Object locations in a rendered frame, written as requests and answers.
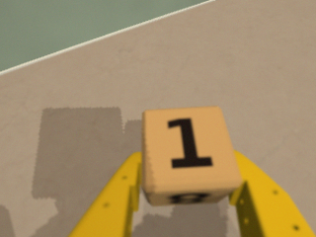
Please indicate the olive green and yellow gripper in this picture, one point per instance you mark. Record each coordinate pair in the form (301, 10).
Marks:
(263, 208)

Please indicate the tan wooden number cube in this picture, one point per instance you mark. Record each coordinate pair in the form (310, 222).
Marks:
(187, 156)

